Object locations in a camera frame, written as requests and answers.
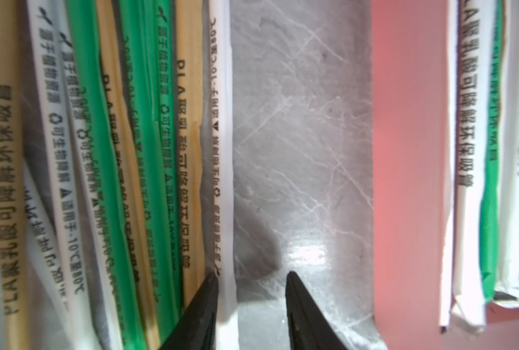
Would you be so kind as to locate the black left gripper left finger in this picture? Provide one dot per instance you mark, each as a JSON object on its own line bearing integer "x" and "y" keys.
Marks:
{"x": 197, "y": 327}

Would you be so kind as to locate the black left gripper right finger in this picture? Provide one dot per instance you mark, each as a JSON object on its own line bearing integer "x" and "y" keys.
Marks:
{"x": 307, "y": 326}

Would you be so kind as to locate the green PLA printed straw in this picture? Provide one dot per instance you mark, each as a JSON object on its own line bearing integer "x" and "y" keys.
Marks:
{"x": 489, "y": 222}

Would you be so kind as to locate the plain white straw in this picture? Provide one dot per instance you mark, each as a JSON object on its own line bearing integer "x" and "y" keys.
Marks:
{"x": 448, "y": 208}

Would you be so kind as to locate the white PLA printed straw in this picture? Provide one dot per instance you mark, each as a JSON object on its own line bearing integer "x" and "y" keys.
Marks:
{"x": 475, "y": 37}

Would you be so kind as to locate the pink translucent storage box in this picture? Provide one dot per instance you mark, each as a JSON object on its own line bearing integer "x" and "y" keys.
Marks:
{"x": 410, "y": 87}

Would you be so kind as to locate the tan paper wrapped straw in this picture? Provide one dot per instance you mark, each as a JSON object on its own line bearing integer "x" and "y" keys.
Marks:
{"x": 13, "y": 259}

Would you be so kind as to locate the green wrapped straw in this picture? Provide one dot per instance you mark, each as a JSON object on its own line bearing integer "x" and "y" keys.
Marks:
{"x": 83, "y": 22}

